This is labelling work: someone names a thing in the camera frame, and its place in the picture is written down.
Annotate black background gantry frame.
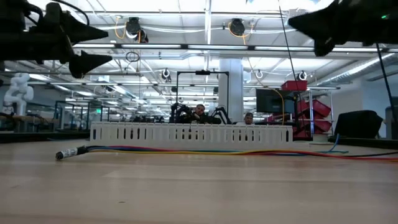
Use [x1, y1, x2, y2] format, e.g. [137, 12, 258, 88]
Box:
[175, 70, 230, 124]

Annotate person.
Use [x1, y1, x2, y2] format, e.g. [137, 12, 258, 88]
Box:
[186, 104, 222, 124]
[236, 111, 259, 126]

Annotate black aluminium table frame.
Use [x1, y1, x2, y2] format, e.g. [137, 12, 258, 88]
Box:
[0, 130, 398, 149]

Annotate thin black hanging cable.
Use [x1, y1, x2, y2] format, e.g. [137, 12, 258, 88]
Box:
[277, 0, 308, 125]

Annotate red storage bin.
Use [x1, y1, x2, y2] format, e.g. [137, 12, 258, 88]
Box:
[281, 80, 308, 91]
[306, 99, 332, 118]
[312, 119, 332, 133]

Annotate multicolour wire harness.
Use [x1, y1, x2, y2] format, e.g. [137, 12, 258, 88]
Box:
[55, 133, 398, 162]

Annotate yellow hanging cable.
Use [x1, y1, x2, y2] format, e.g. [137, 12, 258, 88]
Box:
[271, 88, 285, 126]

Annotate black monitor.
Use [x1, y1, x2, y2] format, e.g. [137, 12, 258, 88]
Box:
[256, 88, 295, 114]

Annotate metal shelf rack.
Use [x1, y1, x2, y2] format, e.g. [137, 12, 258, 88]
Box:
[307, 86, 341, 141]

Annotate grey cabinet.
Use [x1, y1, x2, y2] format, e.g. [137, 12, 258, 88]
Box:
[385, 105, 398, 140]

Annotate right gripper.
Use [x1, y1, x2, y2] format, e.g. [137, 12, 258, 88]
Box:
[287, 0, 398, 58]

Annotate thick black hanging cable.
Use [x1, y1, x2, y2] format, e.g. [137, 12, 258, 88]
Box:
[375, 42, 398, 124]

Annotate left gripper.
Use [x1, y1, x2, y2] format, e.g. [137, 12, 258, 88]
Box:
[0, 2, 113, 79]

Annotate white slotted cable duct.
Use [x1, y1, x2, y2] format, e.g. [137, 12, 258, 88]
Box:
[90, 121, 294, 149]

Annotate white building column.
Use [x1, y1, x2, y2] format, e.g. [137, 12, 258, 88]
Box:
[218, 58, 244, 124]

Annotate black chair backrest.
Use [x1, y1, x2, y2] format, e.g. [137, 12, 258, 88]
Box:
[334, 110, 384, 139]

